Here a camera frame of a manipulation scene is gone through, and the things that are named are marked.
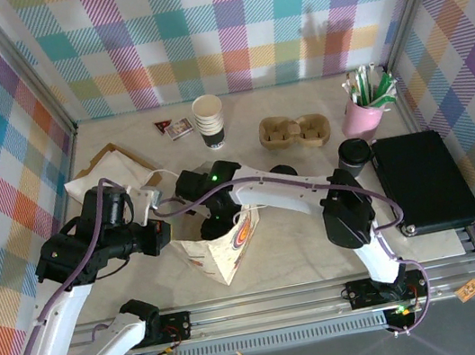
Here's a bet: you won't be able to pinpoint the brown cardboard cup carrier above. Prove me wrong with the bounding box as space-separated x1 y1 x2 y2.
256 107 334 158

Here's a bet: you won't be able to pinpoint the grey slotted cable duct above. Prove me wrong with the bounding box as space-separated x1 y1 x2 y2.
143 313 394 355

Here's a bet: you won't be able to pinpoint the colourful printed packet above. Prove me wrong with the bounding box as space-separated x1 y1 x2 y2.
163 116 195 142

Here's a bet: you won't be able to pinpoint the orange tag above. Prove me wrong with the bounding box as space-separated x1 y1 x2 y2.
454 280 475 304

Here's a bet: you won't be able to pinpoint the stack of paper cups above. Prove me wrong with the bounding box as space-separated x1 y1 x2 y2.
190 92 231 154

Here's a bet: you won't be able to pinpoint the stack of black lids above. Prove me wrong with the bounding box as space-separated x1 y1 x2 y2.
269 160 300 182

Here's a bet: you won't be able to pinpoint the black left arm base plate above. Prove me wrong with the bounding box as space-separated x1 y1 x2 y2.
150 308 196 346

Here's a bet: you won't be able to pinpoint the white paper straw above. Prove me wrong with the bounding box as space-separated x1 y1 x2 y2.
354 67 371 106
340 79 361 107
362 61 383 102

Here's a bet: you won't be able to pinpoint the black lidded coffee cup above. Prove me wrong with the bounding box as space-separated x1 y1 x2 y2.
335 135 378 182

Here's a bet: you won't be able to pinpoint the black case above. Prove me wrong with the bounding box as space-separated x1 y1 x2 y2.
370 123 475 243

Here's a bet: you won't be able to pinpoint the aluminium rail frame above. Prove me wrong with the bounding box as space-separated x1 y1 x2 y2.
61 255 475 355

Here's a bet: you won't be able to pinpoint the red triangular packet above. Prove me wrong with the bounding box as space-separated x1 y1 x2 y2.
153 118 176 136

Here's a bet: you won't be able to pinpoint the white napkins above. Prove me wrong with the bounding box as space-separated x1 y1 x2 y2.
59 145 160 216

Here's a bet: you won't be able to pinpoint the pink cup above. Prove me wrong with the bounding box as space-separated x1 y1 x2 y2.
339 93 391 146

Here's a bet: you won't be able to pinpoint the white flower-print paper bag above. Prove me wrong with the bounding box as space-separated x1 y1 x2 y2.
140 153 278 297

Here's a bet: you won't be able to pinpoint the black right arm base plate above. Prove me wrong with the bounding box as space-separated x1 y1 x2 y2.
345 266 431 311

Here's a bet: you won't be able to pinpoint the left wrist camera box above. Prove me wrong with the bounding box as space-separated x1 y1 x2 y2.
125 182 168 228

